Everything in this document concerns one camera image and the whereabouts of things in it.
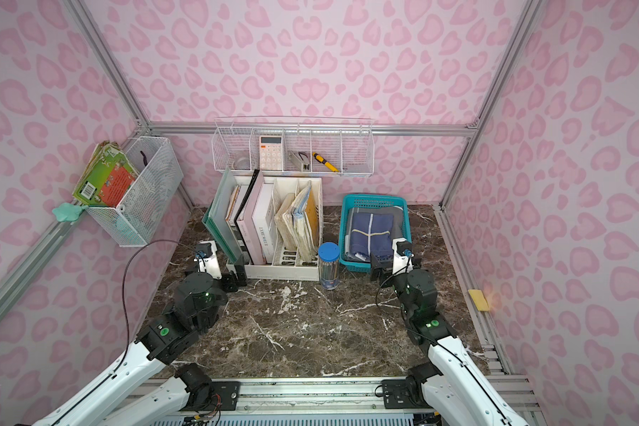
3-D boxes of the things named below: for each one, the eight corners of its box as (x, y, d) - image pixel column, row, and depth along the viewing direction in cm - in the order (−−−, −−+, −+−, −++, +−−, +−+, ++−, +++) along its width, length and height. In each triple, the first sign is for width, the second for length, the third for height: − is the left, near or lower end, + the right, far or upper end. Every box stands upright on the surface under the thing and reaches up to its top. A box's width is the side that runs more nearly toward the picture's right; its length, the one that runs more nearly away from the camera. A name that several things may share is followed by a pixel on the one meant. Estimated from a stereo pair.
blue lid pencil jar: (320, 289, 95) (317, 258, 80) (320, 274, 100) (318, 241, 84) (338, 289, 95) (339, 258, 80) (338, 274, 100) (339, 241, 84)
